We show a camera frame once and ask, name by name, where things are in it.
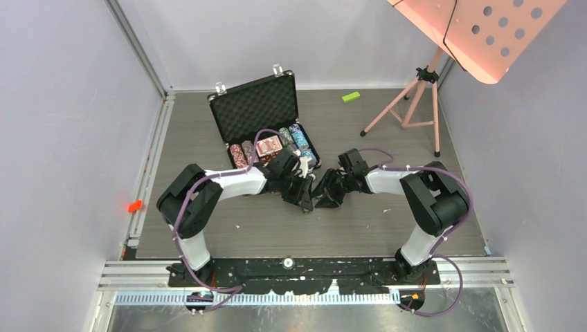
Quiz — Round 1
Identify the green chip row in case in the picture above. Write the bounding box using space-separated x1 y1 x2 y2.
278 127 295 148

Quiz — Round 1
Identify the green 20 chip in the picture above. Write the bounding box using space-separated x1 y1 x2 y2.
281 257 296 270

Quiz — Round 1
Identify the blue-orange chip row in case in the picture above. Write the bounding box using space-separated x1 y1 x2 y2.
241 140 258 165

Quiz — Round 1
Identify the pink tripod stand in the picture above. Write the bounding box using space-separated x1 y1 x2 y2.
359 46 444 158

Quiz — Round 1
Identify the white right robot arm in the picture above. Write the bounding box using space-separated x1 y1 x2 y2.
311 149 473 284

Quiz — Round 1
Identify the pink perforated panel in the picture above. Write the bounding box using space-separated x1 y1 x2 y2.
391 0 566 84

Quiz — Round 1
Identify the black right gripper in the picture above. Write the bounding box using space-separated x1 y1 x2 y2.
311 167 355 208

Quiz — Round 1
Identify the orange clip on rail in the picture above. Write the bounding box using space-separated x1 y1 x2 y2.
127 200 143 213

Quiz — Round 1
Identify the red white chip roll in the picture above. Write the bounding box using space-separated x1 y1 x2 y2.
229 144 248 168

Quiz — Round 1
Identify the red playing card box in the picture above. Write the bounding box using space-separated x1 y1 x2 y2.
255 136 283 157

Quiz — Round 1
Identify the green block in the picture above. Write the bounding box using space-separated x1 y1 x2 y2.
341 91 361 103

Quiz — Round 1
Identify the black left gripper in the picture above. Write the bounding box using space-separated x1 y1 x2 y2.
277 172 313 211

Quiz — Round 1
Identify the black poker set case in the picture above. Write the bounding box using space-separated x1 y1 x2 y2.
206 65 322 169

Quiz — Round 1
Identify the blue chip row in case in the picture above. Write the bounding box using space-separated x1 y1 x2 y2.
288 123 318 165

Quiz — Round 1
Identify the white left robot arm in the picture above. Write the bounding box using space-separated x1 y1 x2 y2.
156 150 316 286

